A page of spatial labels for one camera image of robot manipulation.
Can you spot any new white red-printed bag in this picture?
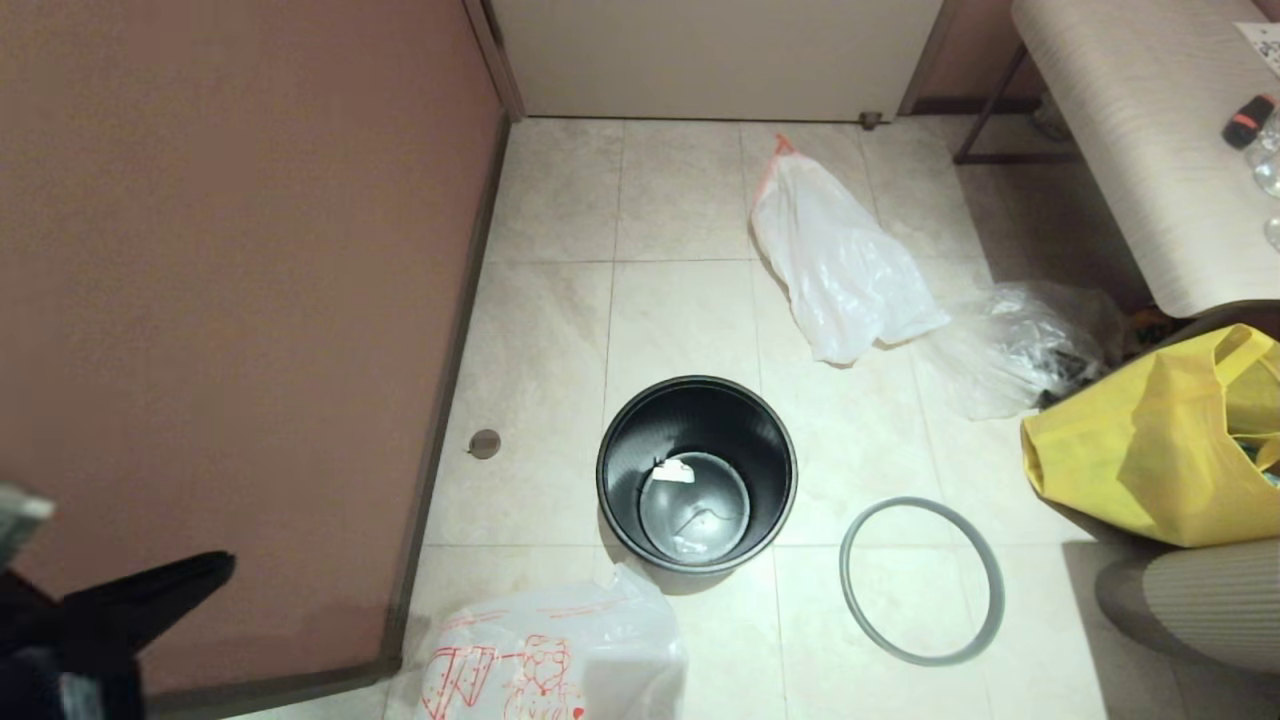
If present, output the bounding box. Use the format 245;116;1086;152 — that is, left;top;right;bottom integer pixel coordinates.
385;562;691;720

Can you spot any black round trash bin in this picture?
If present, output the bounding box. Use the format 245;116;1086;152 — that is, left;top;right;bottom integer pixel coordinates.
596;375;799;576

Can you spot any white plastic bag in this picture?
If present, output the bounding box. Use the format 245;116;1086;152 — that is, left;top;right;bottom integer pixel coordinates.
750;132;951;367

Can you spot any grey bin retaining ring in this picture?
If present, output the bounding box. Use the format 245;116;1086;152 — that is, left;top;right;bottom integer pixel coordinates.
838;497;1006;668

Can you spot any clear crumpled plastic bag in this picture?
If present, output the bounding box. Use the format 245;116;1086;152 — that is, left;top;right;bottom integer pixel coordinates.
915;282;1136;421

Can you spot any yellow fabric bag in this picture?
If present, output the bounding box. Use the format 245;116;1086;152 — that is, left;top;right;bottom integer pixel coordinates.
1020;323;1280;549

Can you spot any white door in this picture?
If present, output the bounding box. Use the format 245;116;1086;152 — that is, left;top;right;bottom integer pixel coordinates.
490;0;946;123

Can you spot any beige ribbed round ottoman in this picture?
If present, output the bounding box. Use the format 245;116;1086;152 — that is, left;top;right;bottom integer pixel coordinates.
1095;545;1280;673

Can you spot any black orange marker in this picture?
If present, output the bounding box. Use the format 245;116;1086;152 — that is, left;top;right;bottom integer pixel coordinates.
1224;93;1280;151

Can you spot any clear plastic bottle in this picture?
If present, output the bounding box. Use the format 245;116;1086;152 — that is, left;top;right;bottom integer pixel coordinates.
1250;110;1280;201

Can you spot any white printed paper sheet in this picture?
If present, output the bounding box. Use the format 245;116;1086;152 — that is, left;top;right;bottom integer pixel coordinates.
1235;20;1280;76

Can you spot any dark metal table leg frame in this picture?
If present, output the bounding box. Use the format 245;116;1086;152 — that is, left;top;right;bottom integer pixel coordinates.
955;40;1081;166

